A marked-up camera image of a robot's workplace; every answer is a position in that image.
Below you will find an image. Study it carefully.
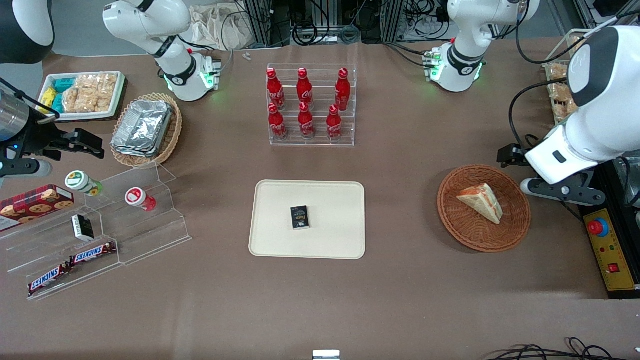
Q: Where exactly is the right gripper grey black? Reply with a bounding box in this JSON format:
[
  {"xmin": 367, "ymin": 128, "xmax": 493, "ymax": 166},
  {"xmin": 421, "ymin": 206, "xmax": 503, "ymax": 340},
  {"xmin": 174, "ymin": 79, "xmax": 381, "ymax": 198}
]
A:
[{"xmin": 0, "ymin": 119, "xmax": 106, "ymax": 179}]

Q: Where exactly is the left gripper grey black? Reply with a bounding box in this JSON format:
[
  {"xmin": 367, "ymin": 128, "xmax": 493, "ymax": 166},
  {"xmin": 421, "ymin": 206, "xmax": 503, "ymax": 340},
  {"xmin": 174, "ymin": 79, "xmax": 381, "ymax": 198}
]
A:
[{"xmin": 497, "ymin": 144, "xmax": 607, "ymax": 207}]

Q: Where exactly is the white rectangular snack tray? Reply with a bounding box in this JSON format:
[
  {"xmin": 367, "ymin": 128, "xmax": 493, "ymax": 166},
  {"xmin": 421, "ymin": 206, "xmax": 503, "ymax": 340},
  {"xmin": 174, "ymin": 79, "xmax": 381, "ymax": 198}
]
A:
[{"xmin": 37, "ymin": 71, "xmax": 127, "ymax": 123}]

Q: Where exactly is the wrapped triangular sandwich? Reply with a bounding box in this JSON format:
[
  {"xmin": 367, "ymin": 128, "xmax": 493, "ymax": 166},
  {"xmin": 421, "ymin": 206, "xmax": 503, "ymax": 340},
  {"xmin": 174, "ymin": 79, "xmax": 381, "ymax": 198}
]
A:
[{"xmin": 456, "ymin": 182, "xmax": 504, "ymax": 225}]

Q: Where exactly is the round brown wicker basket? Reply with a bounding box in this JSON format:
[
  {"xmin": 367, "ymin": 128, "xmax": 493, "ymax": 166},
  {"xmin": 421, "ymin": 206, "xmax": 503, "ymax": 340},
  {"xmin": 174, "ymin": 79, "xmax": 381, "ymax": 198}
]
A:
[{"xmin": 436, "ymin": 164, "xmax": 532, "ymax": 253}]

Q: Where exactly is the oval light wicker basket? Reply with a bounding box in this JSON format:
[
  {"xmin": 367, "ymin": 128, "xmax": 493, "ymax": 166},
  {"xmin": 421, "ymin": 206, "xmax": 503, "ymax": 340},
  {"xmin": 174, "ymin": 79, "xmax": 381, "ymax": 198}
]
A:
[{"xmin": 109, "ymin": 92, "xmax": 184, "ymax": 170}]

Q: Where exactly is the beige plastic serving tray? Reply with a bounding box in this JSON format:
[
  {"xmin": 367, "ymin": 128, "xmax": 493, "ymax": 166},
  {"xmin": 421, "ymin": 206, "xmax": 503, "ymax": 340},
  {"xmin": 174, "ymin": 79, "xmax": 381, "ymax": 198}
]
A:
[{"xmin": 248, "ymin": 179, "xmax": 367, "ymax": 261}]

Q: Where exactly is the green sunflower yogurt cup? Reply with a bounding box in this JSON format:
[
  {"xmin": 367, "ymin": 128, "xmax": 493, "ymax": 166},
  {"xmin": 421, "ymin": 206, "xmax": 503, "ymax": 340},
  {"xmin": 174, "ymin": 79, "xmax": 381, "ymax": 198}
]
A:
[{"xmin": 64, "ymin": 170, "xmax": 105, "ymax": 197}]

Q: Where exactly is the clear rice cracker packet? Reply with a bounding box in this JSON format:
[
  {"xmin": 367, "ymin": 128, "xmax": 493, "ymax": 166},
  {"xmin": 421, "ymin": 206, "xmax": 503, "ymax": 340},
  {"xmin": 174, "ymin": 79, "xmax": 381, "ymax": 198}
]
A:
[
  {"xmin": 547, "ymin": 81, "xmax": 577, "ymax": 104},
  {"xmin": 547, "ymin": 61, "xmax": 572, "ymax": 82},
  {"xmin": 90, "ymin": 73, "xmax": 119, "ymax": 113},
  {"xmin": 62, "ymin": 75, "xmax": 94, "ymax": 114},
  {"xmin": 552, "ymin": 100, "xmax": 582, "ymax": 124}
]

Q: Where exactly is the aluminium foil container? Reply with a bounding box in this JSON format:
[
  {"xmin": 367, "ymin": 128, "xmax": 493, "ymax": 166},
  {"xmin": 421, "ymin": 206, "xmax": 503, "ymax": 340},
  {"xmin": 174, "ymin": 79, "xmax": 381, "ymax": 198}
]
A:
[
  {"xmin": 112, "ymin": 145, "xmax": 160, "ymax": 160},
  {"xmin": 112, "ymin": 99, "xmax": 173, "ymax": 153}
]

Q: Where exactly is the red tartan cookie box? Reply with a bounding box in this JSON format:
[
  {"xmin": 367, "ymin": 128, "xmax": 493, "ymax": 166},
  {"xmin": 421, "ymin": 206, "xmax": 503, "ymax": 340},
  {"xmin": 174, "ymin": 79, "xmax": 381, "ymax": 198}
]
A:
[{"xmin": 0, "ymin": 184, "xmax": 75, "ymax": 232}]

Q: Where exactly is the red strawberry yogurt cup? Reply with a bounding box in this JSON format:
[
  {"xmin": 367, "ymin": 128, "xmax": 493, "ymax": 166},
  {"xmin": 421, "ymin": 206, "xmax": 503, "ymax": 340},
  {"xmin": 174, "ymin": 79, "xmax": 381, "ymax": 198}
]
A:
[{"xmin": 124, "ymin": 186, "xmax": 158, "ymax": 213}]

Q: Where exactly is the black and white small box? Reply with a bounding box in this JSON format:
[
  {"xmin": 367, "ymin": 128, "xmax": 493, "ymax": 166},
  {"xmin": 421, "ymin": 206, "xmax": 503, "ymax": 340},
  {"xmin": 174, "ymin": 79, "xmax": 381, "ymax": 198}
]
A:
[{"xmin": 70, "ymin": 214, "xmax": 95, "ymax": 243}]

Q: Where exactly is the brown Snickers bar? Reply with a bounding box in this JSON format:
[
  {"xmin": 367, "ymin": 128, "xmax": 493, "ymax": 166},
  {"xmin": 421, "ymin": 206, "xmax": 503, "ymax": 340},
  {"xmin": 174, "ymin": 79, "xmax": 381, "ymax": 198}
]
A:
[
  {"xmin": 68, "ymin": 241, "xmax": 118, "ymax": 266},
  {"xmin": 27, "ymin": 263, "xmax": 73, "ymax": 297}
]

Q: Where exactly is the clear acrylic stepped display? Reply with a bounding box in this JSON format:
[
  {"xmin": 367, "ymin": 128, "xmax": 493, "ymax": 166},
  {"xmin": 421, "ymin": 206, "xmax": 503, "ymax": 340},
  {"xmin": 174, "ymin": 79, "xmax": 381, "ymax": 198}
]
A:
[{"xmin": 0, "ymin": 162, "xmax": 193, "ymax": 302}]

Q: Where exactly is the yellow emergency stop box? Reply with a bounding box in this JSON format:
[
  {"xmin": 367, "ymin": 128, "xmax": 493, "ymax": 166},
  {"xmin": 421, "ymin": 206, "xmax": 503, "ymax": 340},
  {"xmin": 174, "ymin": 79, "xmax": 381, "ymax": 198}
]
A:
[{"xmin": 582, "ymin": 208, "xmax": 639, "ymax": 292}]

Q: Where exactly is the white cloth bag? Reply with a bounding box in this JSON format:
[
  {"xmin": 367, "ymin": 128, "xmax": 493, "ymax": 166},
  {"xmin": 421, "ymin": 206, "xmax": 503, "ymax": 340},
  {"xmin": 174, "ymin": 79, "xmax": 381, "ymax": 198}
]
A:
[{"xmin": 187, "ymin": 4, "xmax": 253, "ymax": 52}]

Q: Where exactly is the red cola bottle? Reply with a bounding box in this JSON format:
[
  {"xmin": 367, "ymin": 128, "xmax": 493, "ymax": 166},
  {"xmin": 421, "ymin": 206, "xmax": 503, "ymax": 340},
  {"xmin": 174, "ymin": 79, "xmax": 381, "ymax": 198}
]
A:
[
  {"xmin": 266, "ymin": 68, "xmax": 286, "ymax": 111},
  {"xmin": 297, "ymin": 102, "xmax": 316, "ymax": 139},
  {"xmin": 267, "ymin": 103, "xmax": 288, "ymax": 141},
  {"xmin": 326, "ymin": 104, "xmax": 343, "ymax": 141},
  {"xmin": 334, "ymin": 67, "xmax": 351, "ymax": 112},
  {"xmin": 296, "ymin": 67, "xmax": 314, "ymax": 109}
]

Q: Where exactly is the clear acrylic bottle rack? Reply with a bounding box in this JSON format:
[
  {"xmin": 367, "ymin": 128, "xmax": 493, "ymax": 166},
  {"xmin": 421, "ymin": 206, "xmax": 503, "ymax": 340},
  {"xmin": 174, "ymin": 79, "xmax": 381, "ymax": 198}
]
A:
[{"xmin": 266, "ymin": 63, "xmax": 357, "ymax": 148}]

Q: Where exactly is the small black chocolate box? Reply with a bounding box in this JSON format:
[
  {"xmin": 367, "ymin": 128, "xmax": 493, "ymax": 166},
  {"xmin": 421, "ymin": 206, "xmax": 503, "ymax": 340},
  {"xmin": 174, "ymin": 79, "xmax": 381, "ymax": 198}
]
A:
[{"xmin": 290, "ymin": 204, "xmax": 311, "ymax": 231}]

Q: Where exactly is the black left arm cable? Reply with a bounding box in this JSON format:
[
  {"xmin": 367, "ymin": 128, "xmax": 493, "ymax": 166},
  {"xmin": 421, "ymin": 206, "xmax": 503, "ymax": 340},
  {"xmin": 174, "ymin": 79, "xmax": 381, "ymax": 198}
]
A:
[{"xmin": 508, "ymin": 77, "xmax": 557, "ymax": 151}]

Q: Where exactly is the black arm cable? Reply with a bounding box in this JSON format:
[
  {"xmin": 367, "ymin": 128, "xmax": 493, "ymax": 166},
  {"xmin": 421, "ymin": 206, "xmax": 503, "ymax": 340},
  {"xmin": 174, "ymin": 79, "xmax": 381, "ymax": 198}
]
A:
[
  {"xmin": 0, "ymin": 77, "xmax": 62, "ymax": 122},
  {"xmin": 508, "ymin": 77, "xmax": 557, "ymax": 151}
]

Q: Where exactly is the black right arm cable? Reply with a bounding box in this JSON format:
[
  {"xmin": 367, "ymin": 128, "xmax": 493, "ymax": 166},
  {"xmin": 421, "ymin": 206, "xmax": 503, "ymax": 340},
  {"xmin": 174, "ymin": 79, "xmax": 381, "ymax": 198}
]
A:
[{"xmin": 0, "ymin": 77, "xmax": 62, "ymax": 122}]

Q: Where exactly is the white wire snack tray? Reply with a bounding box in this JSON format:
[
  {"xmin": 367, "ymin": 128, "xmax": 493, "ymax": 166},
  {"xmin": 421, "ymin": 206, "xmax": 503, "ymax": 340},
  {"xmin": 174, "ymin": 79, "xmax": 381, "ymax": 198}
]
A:
[{"xmin": 543, "ymin": 28, "xmax": 596, "ymax": 127}]

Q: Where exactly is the black overhead cable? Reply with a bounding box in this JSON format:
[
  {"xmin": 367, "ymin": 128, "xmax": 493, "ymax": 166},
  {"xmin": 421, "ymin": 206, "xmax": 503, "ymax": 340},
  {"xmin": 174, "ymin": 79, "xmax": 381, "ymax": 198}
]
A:
[{"xmin": 514, "ymin": 0, "xmax": 623, "ymax": 66}]

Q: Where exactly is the black background cable bundle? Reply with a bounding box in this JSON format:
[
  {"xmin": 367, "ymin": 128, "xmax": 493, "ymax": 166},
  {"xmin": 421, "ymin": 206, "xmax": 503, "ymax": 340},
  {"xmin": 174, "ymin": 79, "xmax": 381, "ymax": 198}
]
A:
[
  {"xmin": 291, "ymin": 0, "xmax": 382, "ymax": 47},
  {"xmin": 400, "ymin": 0, "xmax": 453, "ymax": 42}
]

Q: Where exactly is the aluminium profile frame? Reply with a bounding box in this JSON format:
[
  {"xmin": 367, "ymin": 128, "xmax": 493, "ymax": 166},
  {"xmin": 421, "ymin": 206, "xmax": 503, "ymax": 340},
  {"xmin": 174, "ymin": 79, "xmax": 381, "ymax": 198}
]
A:
[
  {"xmin": 244, "ymin": 0, "xmax": 292, "ymax": 49},
  {"xmin": 379, "ymin": 0, "xmax": 407, "ymax": 44}
]

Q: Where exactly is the black floor cable bundle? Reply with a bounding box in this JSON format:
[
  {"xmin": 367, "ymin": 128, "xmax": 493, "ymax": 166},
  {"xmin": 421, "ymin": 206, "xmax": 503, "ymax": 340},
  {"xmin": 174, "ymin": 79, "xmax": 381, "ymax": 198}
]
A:
[{"xmin": 486, "ymin": 337, "xmax": 640, "ymax": 360}]

